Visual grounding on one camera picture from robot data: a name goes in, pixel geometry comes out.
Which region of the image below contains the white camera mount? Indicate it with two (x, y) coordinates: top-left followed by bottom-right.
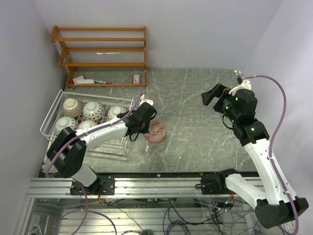
(139, 95), (154, 106)
(234, 77), (251, 93)

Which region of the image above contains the white soap bar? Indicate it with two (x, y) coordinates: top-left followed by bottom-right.
(78, 79), (95, 85)

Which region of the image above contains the white wire dish rack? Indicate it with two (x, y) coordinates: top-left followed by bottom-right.
(40, 90), (134, 142)

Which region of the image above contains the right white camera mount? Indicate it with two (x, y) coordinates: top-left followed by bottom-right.
(234, 77), (251, 93)

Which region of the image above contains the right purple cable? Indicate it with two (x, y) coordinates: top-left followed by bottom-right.
(236, 74), (300, 234)

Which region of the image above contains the purple cable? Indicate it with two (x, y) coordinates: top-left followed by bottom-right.
(45, 86), (145, 235)
(236, 74), (300, 234)

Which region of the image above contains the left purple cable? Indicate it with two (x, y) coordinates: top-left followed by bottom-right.
(45, 86), (145, 235)

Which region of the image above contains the red and white flat box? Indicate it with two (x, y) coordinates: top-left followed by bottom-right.
(72, 75), (85, 85)

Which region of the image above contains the black and white leaf bowl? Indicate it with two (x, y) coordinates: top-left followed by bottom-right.
(77, 120), (98, 129)

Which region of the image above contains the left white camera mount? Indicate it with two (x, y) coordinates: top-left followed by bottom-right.
(139, 95), (154, 106)

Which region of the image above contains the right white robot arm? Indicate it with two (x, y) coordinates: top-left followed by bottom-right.
(201, 83), (309, 229)

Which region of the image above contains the red and white card box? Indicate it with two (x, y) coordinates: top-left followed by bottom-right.
(133, 74), (140, 84)

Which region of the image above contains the aluminium mounting rail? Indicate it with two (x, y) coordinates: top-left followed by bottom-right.
(26, 177), (262, 198)

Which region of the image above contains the light blue patterned bowl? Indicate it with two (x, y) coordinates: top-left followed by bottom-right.
(54, 117), (78, 135)

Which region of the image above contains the red circle patterned bowl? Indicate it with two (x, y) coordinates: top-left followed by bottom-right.
(83, 101), (105, 122)

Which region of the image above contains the red striped bowl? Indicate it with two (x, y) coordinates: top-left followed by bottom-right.
(143, 120), (166, 143)

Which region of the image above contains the brown patterned bowl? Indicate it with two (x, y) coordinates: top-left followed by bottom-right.
(62, 98), (84, 118)

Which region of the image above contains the dark blue patterned bowl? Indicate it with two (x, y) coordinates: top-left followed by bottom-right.
(107, 106), (127, 121)

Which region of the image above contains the wooden shelf rack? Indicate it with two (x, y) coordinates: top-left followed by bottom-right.
(50, 25), (148, 88)

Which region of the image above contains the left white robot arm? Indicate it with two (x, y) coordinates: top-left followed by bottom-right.
(46, 100), (157, 194)

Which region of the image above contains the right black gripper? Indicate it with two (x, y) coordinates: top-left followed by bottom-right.
(201, 83), (239, 123)

